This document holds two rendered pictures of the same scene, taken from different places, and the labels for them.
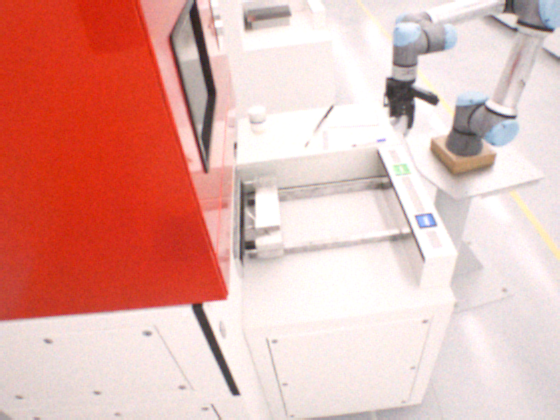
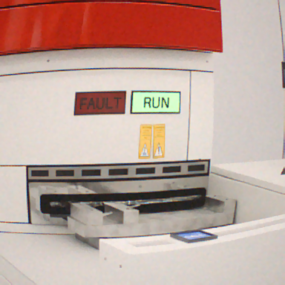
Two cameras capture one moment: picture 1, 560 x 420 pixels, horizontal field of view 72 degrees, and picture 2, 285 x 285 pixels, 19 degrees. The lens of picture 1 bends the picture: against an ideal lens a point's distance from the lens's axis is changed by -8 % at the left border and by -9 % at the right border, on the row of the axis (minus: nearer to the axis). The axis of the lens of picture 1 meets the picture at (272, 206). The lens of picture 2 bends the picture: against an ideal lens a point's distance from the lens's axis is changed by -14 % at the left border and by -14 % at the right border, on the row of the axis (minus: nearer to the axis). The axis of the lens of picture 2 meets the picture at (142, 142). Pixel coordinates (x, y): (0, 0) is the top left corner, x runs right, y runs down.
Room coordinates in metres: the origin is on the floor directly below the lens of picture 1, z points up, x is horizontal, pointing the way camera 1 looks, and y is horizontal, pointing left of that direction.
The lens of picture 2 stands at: (0.01, -1.53, 1.29)
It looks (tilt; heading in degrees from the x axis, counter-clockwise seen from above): 8 degrees down; 56
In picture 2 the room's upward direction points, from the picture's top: 3 degrees clockwise
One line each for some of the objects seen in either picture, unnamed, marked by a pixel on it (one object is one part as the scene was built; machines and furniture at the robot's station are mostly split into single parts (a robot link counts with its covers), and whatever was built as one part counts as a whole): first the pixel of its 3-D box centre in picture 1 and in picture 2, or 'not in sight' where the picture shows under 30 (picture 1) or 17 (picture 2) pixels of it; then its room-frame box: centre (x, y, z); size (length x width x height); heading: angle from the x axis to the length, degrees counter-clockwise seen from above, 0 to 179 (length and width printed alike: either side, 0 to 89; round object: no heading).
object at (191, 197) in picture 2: (242, 216); (127, 202); (1.07, 0.11, 0.90); 0.38 x 0.01 x 0.01; 177
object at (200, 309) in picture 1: (226, 230); (42, 143); (0.88, 0.14, 1.02); 0.82 x 0.03 x 0.40; 177
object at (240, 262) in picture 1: (239, 219); (117, 202); (1.06, 0.12, 0.89); 0.44 x 0.02 x 0.10; 177
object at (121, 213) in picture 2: (268, 225); (121, 212); (1.01, 0.03, 0.89); 0.08 x 0.03 x 0.03; 87
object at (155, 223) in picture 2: (268, 216); (154, 223); (1.08, 0.02, 0.87); 0.36 x 0.08 x 0.03; 177
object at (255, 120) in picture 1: (258, 119); not in sight; (1.50, 0.00, 1.01); 0.07 x 0.07 x 0.10
